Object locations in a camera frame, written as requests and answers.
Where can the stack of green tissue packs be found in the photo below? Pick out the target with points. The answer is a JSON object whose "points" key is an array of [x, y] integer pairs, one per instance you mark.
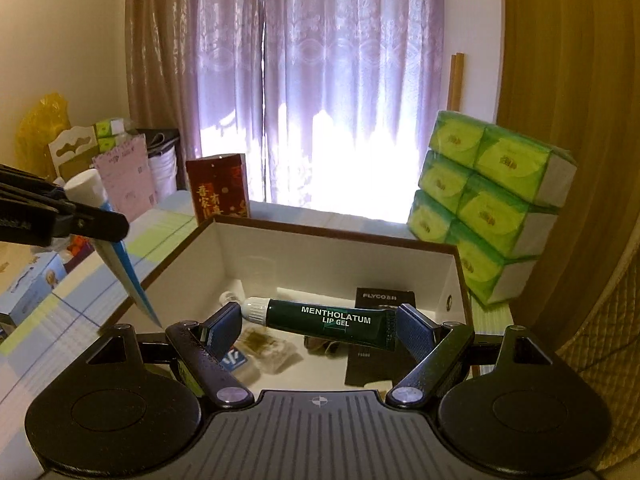
{"points": [[480, 200]]}

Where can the green tissue boxes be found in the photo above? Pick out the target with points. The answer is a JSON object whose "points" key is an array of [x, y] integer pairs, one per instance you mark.
{"points": [[110, 132]]}

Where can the yellow plastic bag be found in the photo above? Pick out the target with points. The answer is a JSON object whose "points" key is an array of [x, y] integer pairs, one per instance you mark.
{"points": [[42, 130]]}

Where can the white squeeze tube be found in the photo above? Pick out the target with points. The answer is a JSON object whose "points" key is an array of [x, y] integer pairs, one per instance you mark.
{"points": [[87, 187]]}

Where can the wooden strips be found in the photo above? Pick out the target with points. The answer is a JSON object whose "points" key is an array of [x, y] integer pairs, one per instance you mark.
{"points": [[456, 80]]}

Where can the small white bottle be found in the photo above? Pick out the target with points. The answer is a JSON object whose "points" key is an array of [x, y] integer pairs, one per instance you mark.
{"points": [[229, 297]]}

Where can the white cut-out carton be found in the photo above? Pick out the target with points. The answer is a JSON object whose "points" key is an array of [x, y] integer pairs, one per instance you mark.
{"points": [[72, 152]]}

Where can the black shaver box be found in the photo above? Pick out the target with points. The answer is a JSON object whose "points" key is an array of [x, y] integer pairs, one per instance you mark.
{"points": [[380, 297]]}

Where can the quilted olive chair cushion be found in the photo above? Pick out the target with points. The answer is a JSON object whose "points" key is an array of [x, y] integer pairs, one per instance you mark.
{"points": [[600, 330]]}

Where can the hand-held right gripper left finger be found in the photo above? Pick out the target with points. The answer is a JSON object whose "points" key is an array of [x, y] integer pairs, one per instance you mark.
{"points": [[227, 322]]}

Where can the sheer lilac curtain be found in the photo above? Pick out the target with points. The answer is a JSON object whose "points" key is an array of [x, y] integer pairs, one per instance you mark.
{"points": [[300, 85]]}

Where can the pink paper bag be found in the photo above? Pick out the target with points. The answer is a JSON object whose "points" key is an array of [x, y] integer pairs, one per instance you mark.
{"points": [[125, 180]]}

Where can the red gift bag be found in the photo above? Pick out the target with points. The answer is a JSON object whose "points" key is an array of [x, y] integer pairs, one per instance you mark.
{"points": [[217, 190]]}

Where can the clear box with blue label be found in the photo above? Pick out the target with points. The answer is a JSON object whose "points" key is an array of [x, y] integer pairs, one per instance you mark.
{"points": [[234, 358]]}

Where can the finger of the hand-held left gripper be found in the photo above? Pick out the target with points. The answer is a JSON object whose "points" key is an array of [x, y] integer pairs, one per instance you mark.
{"points": [[35, 185], [100, 225]]}

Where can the dark green lip gel tube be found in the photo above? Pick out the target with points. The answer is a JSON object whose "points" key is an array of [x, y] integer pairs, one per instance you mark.
{"points": [[325, 322]]}

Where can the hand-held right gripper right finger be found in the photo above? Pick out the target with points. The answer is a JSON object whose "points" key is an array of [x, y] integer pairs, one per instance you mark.
{"points": [[411, 327]]}

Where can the white plastic buckets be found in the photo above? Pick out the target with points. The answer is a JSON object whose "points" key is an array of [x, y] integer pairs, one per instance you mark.
{"points": [[162, 172]]}

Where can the light blue printed box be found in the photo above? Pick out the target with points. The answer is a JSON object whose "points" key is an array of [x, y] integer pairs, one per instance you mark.
{"points": [[30, 285]]}

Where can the bag of cotton swabs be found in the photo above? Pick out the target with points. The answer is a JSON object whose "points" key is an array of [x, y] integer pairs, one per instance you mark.
{"points": [[265, 347]]}

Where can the brown storage box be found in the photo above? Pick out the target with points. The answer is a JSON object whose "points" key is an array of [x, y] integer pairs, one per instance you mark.
{"points": [[325, 265]]}

